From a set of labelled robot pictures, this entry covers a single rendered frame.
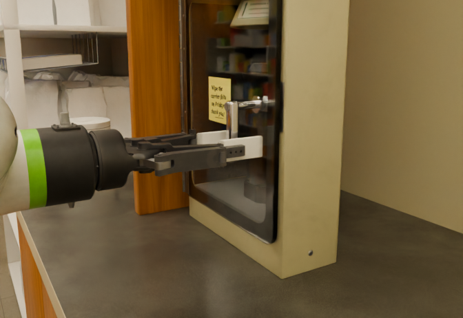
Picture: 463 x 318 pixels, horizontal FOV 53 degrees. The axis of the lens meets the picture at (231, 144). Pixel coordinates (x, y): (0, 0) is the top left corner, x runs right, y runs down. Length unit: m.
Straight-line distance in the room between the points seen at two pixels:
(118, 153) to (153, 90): 0.40
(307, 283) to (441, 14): 0.58
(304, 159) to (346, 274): 0.19
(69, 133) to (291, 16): 0.32
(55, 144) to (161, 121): 0.44
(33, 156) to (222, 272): 0.35
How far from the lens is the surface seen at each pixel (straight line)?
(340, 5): 0.70
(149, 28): 0.94
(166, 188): 0.99
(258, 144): 0.65
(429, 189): 1.04
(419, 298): 0.72
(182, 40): 0.90
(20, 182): 0.53
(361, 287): 0.73
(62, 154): 0.54
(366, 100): 1.13
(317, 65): 0.68
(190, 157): 0.57
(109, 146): 0.56
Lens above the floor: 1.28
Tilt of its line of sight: 12 degrees down
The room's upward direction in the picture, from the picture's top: straight up
